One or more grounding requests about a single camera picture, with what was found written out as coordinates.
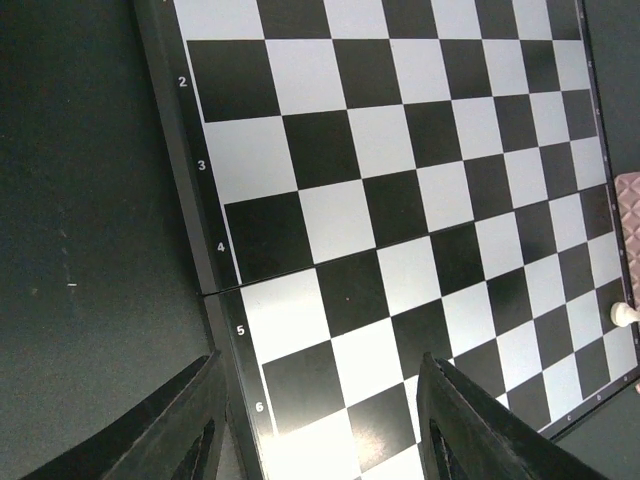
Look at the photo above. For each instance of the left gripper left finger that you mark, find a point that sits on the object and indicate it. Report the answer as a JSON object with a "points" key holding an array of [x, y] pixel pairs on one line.
{"points": [[174, 433]]}

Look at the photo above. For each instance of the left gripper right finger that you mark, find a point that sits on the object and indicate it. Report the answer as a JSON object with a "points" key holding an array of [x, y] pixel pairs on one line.
{"points": [[467, 434]]}

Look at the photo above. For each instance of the white pawn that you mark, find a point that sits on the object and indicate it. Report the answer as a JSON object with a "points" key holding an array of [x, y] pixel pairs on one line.
{"points": [[623, 315]]}

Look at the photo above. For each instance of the black white chess board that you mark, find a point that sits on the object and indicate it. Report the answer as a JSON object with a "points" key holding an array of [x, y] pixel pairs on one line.
{"points": [[364, 182]]}

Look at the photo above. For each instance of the pink tin box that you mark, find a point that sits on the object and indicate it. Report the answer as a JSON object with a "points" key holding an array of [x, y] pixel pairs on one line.
{"points": [[627, 192]]}

